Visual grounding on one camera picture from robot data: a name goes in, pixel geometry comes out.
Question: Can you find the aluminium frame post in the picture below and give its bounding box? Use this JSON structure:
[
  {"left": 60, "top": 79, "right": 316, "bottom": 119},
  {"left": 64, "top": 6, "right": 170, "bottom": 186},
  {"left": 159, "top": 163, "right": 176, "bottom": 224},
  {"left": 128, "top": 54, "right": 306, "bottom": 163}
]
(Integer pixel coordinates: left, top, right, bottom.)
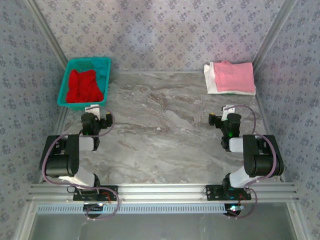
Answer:
[
  {"left": 251, "top": 0, "right": 299, "bottom": 67},
  {"left": 24, "top": 0, "right": 70, "bottom": 65}
]

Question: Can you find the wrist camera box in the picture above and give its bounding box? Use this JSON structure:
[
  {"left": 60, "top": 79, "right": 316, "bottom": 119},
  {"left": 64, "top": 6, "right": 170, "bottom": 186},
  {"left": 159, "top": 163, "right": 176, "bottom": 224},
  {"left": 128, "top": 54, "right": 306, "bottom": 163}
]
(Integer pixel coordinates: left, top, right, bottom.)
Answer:
[
  {"left": 221, "top": 104, "right": 236, "bottom": 121},
  {"left": 84, "top": 104, "right": 101, "bottom": 120}
]

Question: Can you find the folded white t-shirt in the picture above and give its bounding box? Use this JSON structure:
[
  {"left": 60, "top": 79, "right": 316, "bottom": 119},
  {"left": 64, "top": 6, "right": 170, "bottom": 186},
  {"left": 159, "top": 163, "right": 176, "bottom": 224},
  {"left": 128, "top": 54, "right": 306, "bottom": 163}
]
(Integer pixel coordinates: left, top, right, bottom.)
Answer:
[{"left": 203, "top": 61, "right": 257, "bottom": 96}]

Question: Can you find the teal plastic basket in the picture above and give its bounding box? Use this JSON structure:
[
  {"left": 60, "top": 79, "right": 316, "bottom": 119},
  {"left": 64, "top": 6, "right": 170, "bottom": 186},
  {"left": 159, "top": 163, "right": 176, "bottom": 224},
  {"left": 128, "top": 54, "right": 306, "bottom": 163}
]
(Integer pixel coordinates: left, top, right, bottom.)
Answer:
[{"left": 56, "top": 56, "right": 112, "bottom": 112}]

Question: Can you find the aluminium mounting rail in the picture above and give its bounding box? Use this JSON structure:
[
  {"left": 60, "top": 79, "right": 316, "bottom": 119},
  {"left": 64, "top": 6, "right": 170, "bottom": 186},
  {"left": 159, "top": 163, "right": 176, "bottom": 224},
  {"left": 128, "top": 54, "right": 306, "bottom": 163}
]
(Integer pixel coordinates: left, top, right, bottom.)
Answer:
[{"left": 27, "top": 183, "right": 300, "bottom": 202}]

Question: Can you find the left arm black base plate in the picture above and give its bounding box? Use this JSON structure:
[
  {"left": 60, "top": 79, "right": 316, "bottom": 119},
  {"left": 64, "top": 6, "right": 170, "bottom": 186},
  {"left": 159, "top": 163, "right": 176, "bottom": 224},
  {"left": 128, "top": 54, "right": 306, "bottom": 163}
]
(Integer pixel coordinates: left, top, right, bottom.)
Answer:
[{"left": 72, "top": 185, "right": 119, "bottom": 202}]

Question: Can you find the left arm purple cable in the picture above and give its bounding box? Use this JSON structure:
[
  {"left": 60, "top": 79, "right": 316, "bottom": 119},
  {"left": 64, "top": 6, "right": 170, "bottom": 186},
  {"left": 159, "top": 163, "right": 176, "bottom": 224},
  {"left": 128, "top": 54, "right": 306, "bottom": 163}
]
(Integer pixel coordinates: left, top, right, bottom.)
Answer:
[{"left": 41, "top": 106, "right": 121, "bottom": 221}]

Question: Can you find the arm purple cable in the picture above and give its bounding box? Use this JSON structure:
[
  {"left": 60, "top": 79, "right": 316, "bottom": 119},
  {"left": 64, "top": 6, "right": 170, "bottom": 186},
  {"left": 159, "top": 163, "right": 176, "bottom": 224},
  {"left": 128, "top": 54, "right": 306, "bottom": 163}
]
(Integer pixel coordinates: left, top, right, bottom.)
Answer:
[
  {"left": 41, "top": 106, "right": 121, "bottom": 221},
  {"left": 223, "top": 104, "right": 278, "bottom": 220}
]

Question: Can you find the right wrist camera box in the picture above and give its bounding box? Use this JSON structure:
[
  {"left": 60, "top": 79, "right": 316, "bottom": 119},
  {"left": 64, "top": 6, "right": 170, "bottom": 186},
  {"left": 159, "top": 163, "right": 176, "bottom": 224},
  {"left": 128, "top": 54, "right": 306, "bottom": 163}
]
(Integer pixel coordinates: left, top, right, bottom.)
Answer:
[{"left": 221, "top": 104, "right": 236, "bottom": 121}]

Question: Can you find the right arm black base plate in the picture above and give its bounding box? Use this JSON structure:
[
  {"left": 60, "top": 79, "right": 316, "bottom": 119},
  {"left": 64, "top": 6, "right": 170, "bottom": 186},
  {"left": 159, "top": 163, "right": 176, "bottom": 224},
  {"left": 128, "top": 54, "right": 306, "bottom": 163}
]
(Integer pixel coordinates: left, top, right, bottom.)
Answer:
[{"left": 205, "top": 184, "right": 252, "bottom": 202}]

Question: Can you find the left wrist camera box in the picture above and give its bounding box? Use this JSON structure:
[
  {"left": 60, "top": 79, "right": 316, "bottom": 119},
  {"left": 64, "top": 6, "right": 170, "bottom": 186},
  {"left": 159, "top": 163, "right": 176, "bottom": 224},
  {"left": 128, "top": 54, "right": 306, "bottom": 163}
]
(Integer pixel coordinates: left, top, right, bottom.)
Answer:
[{"left": 84, "top": 104, "right": 101, "bottom": 120}]

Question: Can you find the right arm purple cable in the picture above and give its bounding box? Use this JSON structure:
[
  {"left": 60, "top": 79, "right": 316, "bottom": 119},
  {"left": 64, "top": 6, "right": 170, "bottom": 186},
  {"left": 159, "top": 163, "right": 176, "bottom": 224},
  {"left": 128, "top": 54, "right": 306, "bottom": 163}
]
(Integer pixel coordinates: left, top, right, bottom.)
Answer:
[{"left": 223, "top": 104, "right": 278, "bottom": 220}]

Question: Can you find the folded pink t-shirt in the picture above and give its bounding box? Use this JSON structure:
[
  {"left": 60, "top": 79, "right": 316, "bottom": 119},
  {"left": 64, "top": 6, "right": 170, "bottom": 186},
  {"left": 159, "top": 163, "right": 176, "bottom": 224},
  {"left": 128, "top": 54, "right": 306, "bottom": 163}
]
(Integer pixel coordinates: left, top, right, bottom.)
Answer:
[{"left": 212, "top": 60, "right": 256, "bottom": 93}]

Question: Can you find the red t-shirt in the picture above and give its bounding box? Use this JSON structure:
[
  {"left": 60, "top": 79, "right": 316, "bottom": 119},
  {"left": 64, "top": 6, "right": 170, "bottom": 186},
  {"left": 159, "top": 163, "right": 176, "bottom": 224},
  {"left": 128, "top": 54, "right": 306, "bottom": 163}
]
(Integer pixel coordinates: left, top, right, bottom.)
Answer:
[{"left": 65, "top": 69, "right": 105, "bottom": 104}]

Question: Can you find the grey slotted cable duct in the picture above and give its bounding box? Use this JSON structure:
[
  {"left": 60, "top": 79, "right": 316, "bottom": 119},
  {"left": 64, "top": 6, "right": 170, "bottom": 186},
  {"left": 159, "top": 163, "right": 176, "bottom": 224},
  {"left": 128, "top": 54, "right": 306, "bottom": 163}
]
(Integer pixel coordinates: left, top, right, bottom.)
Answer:
[{"left": 36, "top": 202, "right": 227, "bottom": 215}]

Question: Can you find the teal t-shirt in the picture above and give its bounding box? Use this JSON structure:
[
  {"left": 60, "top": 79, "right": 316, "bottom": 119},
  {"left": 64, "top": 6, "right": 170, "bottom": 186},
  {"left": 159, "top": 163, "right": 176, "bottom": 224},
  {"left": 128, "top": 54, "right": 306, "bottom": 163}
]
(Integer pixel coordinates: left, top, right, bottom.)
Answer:
[{"left": 91, "top": 58, "right": 110, "bottom": 92}]

